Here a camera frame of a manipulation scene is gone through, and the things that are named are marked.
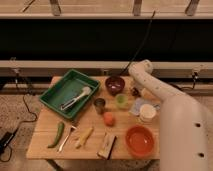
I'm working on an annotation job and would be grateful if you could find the orange bowl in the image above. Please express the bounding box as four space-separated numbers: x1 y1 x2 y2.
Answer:
125 125 155 158

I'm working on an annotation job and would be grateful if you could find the light blue cloth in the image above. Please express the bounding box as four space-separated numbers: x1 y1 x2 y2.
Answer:
129 98 160 116

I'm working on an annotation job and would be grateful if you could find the black power adapter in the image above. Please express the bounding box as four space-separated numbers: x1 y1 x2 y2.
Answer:
0 132 12 151

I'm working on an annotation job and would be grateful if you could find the dark red grapes bunch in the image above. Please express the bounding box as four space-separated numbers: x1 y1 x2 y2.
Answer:
130 87 141 97

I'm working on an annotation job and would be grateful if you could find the small metal cup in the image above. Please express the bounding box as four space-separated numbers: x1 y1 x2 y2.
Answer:
94 98 106 114

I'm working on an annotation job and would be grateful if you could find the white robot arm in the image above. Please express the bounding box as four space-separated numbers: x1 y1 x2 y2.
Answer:
128 60 213 171

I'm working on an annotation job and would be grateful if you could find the black hanging cable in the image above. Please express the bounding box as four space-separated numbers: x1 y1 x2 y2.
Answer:
119 10 157 77

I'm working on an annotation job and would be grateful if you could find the orange fruit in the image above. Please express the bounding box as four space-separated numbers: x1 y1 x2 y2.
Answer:
103 112 115 126

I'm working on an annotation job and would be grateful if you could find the wooden folding table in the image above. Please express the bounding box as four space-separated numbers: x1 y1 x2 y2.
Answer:
25 75 161 171

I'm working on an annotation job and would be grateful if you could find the green chili pepper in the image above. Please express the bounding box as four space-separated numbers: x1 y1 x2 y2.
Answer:
47 122 65 148

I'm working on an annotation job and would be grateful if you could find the purple bowl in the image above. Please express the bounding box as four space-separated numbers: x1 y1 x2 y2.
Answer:
105 76 125 96

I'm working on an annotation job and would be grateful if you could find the green plastic tray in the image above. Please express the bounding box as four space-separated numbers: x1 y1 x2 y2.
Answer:
40 69 100 120

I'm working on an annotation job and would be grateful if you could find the metal peeler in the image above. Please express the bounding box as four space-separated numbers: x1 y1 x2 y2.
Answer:
57 126 77 153

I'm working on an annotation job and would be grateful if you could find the white round container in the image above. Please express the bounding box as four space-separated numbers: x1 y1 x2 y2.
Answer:
139 104 157 122

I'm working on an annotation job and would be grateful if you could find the green plastic cup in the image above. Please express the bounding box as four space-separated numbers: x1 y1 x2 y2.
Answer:
115 93 128 109

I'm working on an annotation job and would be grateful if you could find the black cable on floor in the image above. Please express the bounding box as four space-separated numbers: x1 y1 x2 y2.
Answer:
0 71 39 164

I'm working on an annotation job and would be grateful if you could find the wooden block brush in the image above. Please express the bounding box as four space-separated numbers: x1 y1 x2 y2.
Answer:
97 133 116 159

